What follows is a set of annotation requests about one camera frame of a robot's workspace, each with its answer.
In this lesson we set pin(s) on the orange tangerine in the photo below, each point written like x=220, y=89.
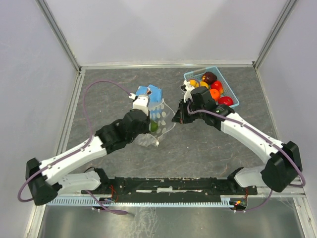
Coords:
x=215, y=94

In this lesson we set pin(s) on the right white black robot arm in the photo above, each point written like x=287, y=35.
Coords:
x=282, y=165

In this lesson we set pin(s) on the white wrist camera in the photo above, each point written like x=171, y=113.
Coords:
x=187, y=88
x=140, y=102

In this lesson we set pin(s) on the blue patterned cloth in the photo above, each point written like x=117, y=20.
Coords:
x=154, y=93

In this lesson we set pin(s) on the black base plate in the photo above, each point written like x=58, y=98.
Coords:
x=171, y=190

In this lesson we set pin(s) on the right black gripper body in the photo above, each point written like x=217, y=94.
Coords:
x=190, y=113

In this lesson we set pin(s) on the small yellow lemon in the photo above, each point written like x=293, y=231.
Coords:
x=193, y=83

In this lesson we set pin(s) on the green orange mango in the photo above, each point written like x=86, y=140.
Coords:
x=153, y=126

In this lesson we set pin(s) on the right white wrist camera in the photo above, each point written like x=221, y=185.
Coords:
x=187, y=88

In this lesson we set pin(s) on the yellow round fruit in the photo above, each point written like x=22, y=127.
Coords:
x=202, y=83

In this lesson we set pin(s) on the red yellow pear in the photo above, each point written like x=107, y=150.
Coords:
x=217, y=85

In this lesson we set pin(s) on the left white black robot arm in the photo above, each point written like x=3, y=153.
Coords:
x=44, y=177

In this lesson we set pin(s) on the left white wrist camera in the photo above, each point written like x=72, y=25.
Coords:
x=140, y=102

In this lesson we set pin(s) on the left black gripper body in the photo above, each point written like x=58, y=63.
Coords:
x=144, y=129

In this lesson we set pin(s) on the bright red apple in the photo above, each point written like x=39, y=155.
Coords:
x=225, y=100

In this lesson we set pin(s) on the light blue plastic basket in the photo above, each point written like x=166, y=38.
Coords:
x=198, y=75

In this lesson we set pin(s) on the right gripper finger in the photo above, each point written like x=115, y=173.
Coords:
x=182, y=104
x=178, y=116

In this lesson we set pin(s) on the dark red apple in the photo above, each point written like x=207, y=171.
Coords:
x=209, y=78

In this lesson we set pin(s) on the clear dotted zip bag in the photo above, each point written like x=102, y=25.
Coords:
x=162, y=114

